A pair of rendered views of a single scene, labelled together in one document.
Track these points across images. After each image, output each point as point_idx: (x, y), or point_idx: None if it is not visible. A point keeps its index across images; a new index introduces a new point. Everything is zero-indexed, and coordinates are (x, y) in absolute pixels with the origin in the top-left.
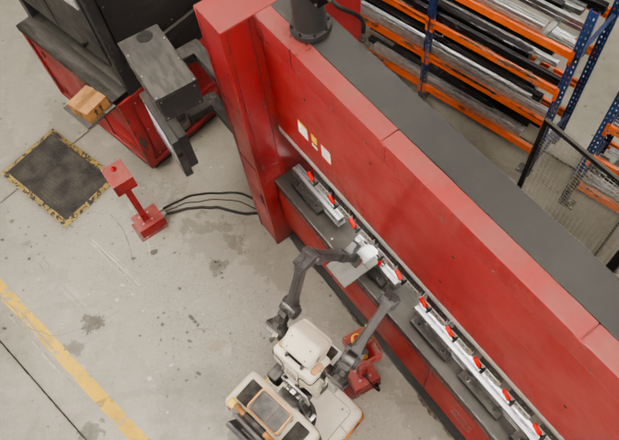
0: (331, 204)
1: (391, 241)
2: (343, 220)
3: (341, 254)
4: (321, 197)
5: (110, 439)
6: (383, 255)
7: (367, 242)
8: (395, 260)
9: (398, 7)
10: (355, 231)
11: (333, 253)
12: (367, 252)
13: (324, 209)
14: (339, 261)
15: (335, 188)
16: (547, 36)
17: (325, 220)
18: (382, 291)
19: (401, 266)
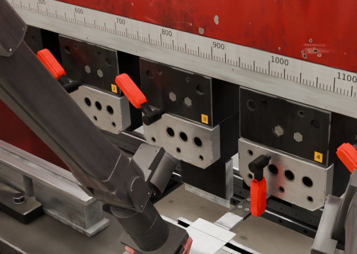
0: (61, 177)
1: (300, 1)
2: (101, 219)
3: (106, 137)
4: (31, 168)
5: None
6: (267, 154)
7: (195, 161)
8: (328, 113)
9: None
10: (145, 115)
11: (73, 99)
12: (197, 243)
13: (45, 205)
14: (103, 178)
15: (61, 2)
16: None
17: (50, 230)
18: (329, 199)
19: (339, 194)
